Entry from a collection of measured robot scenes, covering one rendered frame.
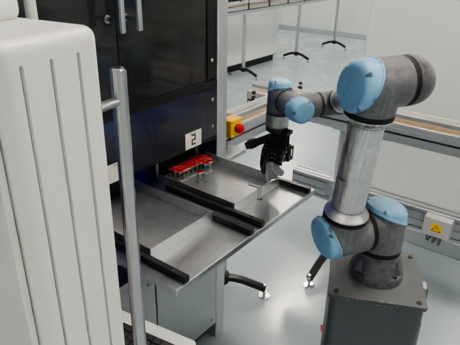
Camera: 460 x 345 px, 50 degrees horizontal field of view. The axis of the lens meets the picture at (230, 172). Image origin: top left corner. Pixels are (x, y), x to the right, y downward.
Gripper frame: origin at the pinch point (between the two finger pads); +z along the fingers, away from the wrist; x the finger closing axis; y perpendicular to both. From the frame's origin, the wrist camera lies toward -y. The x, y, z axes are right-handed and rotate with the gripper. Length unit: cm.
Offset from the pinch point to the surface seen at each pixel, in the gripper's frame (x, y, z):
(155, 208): -33.5, -19.9, 4.2
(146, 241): -48.7, -8.5, 4.0
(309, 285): 66, -9, 91
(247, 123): 42, -38, 0
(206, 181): -8.6, -19.7, 4.2
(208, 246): -39.2, 6.6, 3.8
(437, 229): 80, 43, 41
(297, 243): 99, -35, 93
